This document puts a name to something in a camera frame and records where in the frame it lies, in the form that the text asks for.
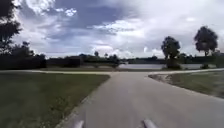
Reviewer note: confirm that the distant tree line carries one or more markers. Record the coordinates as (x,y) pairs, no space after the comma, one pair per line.
(100,60)

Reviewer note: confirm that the grass strip by water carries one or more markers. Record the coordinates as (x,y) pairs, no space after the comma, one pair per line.
(73,69)

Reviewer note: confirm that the grey paved path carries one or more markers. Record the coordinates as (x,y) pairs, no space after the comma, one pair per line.
(133,100)

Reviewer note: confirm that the round dark tree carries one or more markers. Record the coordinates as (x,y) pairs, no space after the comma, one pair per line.
(170,50)

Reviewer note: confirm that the robot's own part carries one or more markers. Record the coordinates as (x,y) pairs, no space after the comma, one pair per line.
(149,123)
(79,124)

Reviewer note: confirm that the green grass field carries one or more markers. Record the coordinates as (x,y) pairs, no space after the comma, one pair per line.
(40,96)

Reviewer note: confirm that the grass verge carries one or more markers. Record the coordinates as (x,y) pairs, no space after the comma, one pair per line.
(200,83)

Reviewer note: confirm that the dark thicket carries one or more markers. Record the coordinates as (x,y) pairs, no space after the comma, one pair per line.
(20,60)

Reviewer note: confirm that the tall dark tree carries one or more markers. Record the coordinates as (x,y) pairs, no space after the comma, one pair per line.
(205,40)

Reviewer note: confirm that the tree with overhanging crown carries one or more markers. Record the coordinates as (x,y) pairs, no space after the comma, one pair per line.
(6,26)

